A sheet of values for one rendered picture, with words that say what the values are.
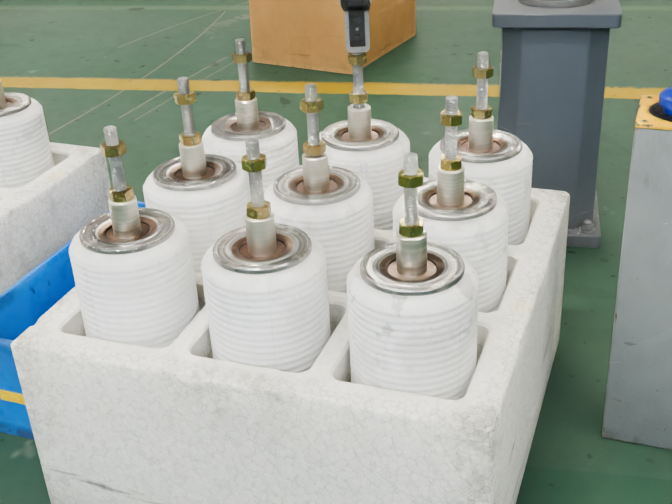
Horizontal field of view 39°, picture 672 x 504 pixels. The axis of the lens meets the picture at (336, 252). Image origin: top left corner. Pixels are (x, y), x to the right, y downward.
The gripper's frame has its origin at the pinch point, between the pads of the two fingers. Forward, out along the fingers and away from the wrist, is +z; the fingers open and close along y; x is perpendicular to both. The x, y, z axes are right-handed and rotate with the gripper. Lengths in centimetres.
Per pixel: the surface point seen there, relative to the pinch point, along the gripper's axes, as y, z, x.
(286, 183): -11.2, 10.2, 6.3
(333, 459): -32.2, 23.0, 2.0
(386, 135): -0.7, 10.2, -2.3
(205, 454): -29.0, 25.0, 12.2
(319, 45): 99, 30, 12
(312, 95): -11.7, 2.2, 3.5
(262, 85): 91, 35, 23
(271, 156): -0.5, 12.1, 8.9
